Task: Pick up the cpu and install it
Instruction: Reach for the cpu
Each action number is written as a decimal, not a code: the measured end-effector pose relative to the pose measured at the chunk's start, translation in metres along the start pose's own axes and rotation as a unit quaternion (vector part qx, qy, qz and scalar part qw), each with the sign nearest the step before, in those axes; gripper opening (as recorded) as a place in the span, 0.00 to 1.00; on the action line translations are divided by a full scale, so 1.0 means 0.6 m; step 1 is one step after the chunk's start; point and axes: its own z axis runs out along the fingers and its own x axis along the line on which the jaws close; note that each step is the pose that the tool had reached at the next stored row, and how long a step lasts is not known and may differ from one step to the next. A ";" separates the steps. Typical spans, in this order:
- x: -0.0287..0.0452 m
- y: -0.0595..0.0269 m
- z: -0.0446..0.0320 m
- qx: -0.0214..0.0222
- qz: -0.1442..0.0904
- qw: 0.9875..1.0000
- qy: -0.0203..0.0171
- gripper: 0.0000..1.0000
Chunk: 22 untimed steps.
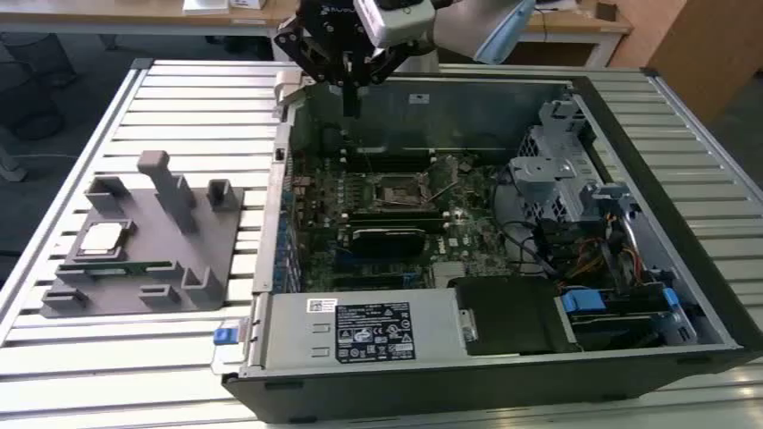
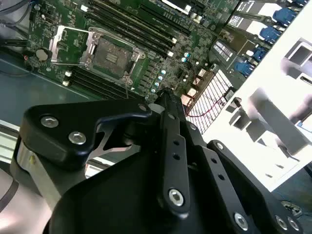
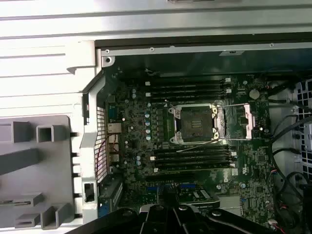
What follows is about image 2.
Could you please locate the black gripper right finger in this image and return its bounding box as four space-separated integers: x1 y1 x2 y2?
170 88 306 234

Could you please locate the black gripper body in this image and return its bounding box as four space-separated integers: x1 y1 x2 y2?
45 116 236 234

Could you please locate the metal socket cover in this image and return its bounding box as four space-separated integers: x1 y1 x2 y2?
49 25 98 69

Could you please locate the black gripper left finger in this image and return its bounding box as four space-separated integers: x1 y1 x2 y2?
19 88 192 215

